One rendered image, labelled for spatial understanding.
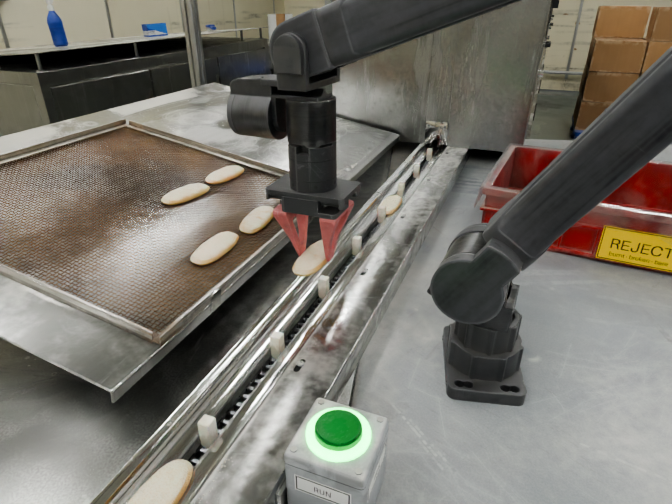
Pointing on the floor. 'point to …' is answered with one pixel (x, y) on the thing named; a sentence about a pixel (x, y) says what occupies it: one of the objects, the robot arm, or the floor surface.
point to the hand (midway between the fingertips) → (315, 251)
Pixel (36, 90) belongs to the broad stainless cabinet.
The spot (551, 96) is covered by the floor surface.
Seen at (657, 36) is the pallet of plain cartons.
